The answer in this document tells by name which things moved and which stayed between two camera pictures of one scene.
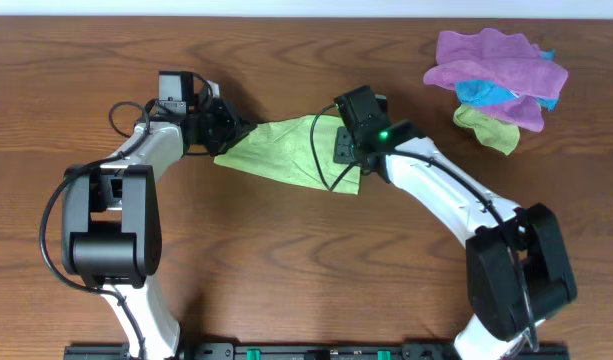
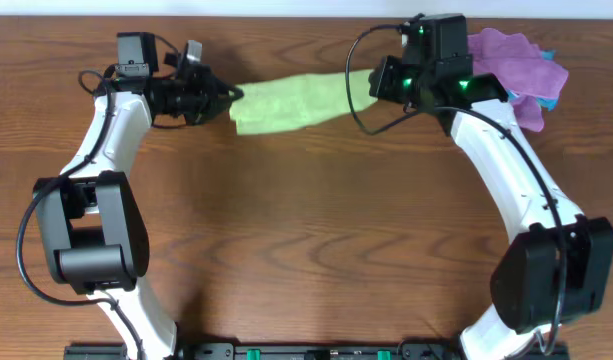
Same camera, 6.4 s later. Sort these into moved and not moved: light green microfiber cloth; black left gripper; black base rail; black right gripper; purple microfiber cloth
Moved: black right gripper; light green microfiber cloth; black left gripper
Not moved: purple microfiber cloth; black base rail
